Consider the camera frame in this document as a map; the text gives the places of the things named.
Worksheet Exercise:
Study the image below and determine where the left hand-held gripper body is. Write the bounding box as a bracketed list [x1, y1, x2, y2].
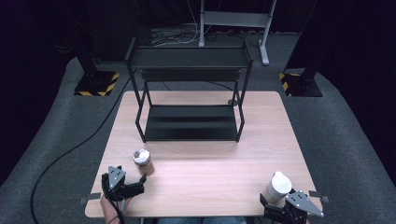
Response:
[101, 165, 135, 202]

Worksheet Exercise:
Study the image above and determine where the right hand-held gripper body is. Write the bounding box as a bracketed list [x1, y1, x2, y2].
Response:
[263, 189, 325, 224]

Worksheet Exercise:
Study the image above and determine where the white paper cup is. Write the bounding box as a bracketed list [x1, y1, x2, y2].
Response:
[261, 171, 293, 205]

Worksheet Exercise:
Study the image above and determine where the glass jar with silver lid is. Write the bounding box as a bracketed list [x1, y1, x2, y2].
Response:
[132, 147, 156, 177]

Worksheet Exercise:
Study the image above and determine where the black metal shelf rack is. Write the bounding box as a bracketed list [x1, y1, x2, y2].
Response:
[125, 36, 254, 144]

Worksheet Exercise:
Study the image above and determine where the person's left hand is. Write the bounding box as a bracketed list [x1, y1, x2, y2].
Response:
[99, 195, 134, 224]

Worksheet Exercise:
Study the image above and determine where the black stand with hazard-striped base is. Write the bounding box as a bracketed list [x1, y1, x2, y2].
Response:
[278, 34, 323, 98]
[74, 36, 120, 97]

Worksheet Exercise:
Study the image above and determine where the grey metal stand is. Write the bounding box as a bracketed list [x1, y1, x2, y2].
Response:
[198, 0, 277, 66]

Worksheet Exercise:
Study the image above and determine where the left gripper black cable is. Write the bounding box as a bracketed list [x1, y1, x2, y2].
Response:
[102, 181, 126, 224]

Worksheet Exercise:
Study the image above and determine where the long black floor cable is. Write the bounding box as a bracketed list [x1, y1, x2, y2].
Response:
[29, 77, 133, 224]

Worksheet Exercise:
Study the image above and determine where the thin black cable behind rack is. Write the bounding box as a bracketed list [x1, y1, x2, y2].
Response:
[205, 80, 234, 92]

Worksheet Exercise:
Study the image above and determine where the bundle of floor cables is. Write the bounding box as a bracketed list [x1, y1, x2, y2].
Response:
[149, 0, 201, 47]

